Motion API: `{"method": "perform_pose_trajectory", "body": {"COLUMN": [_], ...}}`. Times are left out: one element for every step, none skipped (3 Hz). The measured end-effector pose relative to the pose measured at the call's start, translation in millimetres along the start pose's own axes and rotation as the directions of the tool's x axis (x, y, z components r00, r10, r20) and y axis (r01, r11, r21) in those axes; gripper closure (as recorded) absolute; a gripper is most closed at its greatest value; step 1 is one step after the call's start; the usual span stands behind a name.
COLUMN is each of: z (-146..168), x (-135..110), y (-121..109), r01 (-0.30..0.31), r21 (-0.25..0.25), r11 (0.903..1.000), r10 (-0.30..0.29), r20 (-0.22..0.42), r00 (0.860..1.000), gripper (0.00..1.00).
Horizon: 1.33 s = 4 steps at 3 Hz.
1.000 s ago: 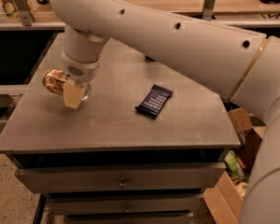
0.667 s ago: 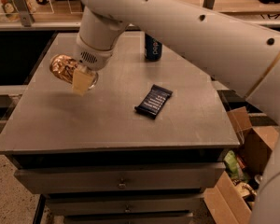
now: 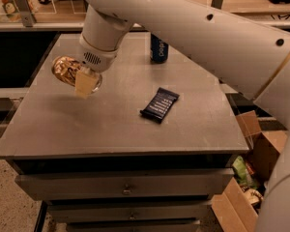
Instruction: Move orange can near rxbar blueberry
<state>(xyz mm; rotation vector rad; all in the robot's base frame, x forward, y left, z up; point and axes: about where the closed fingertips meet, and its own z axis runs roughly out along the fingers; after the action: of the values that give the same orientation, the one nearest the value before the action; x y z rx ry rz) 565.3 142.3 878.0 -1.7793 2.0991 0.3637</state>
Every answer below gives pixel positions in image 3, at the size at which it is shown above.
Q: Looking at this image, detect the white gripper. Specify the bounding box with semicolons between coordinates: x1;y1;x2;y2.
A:
75;35;118;99

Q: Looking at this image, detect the orange soda can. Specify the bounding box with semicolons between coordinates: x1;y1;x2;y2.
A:
51;55;103;95

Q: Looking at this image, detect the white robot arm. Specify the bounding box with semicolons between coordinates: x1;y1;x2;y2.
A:
80;0;290;232

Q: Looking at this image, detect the blue rxbar wrapper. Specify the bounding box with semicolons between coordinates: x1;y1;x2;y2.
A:
140;87;179;124

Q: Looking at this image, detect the blue pepsi can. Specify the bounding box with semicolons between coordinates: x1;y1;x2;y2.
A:
150;35;168;64

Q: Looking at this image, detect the grey drawer cabinet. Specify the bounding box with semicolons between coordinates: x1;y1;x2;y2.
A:
0;33;247;232

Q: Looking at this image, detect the brass top drawer knob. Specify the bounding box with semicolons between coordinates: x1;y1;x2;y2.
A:
122;184;131;195

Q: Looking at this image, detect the green snack bag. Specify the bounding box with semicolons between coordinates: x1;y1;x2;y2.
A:
232;156;259;189

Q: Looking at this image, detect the cardboard box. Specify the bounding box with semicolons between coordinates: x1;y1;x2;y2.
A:
212;111;287;232

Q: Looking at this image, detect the metal bracket left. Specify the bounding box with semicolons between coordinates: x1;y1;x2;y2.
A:
14;0;36;27

